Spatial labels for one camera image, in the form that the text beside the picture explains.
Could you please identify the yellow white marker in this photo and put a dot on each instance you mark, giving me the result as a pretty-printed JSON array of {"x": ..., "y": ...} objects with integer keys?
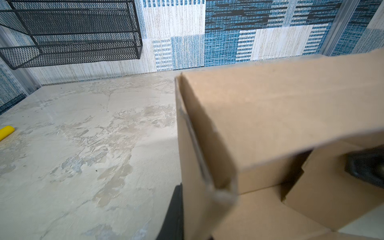
[{"x": 6, "y": 131}]

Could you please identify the black wire mesh shelf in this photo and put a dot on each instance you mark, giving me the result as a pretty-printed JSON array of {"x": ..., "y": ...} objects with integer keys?
[{"x": 71, "y": 32}]

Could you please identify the brown cardboard box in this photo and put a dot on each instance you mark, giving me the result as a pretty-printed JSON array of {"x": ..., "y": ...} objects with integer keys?
[{"x": 263, "y": 149}]

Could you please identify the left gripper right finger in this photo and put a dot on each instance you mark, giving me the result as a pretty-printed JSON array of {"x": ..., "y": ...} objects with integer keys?
[{"x": 367, "y": 165}]

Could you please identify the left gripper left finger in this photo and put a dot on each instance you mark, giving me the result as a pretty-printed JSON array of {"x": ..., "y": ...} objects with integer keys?
[{"x": 173, "y": 225}]

